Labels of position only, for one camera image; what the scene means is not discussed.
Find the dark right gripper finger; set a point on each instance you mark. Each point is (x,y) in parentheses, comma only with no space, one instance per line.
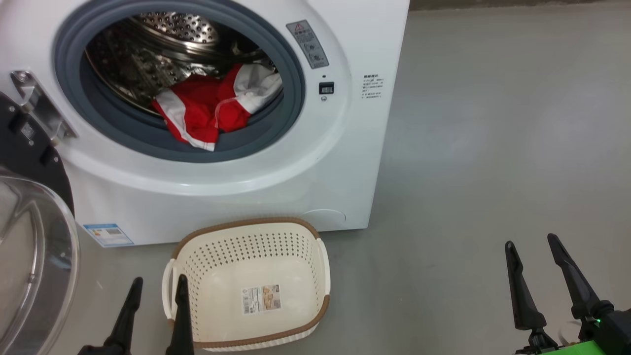
(522,296)
(577,286)

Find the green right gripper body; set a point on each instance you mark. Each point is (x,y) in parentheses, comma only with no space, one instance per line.
(572,349)

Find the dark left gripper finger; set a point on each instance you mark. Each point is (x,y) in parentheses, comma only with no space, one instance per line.
(181,325)
(125,320)

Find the black round glass washer door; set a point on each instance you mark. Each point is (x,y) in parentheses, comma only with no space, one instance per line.
(29,256)

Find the red and white garment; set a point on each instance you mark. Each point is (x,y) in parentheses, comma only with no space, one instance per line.
(197,108)

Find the cream laundry basket brown rim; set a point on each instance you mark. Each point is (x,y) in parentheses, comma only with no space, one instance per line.
(231,276)

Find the white front-load washing machine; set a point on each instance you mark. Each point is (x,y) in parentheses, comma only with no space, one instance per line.
(320,158)

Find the metal door hinge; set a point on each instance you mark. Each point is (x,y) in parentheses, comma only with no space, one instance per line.
(42,106)

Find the perforated steel washer drum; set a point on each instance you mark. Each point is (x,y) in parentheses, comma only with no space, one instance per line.
(138,59)

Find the black door latch socket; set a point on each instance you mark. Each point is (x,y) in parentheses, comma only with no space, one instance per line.
(326,88)

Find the paper product label sticker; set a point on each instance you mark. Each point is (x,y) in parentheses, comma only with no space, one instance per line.
(261,299)

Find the blue energy label sticker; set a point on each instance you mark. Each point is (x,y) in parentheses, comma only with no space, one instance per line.
(108,235)

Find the round white filter cover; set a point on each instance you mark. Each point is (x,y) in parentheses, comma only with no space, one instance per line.
(325,219)

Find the grey warning sticker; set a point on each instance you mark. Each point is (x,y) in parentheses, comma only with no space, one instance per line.
(308,44)

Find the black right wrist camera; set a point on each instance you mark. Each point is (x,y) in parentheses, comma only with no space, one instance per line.
(616,330)

